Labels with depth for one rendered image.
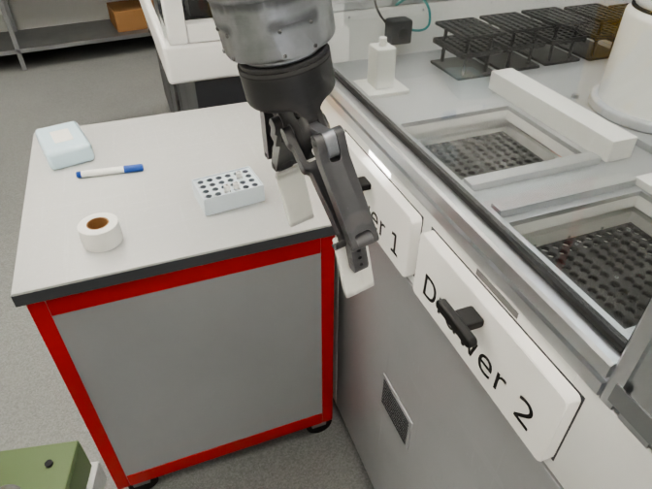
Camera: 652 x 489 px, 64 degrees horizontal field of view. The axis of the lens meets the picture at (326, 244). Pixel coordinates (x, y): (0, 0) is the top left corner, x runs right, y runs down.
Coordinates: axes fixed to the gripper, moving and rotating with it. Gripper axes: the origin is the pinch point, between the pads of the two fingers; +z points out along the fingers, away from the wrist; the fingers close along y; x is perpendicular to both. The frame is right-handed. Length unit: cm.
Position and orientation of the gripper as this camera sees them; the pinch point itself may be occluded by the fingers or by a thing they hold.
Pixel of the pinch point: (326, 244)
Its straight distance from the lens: 54.1
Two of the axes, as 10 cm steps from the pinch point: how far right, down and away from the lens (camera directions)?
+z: 1.7, 7.6, 6.3
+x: 8.8, -4.0, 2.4
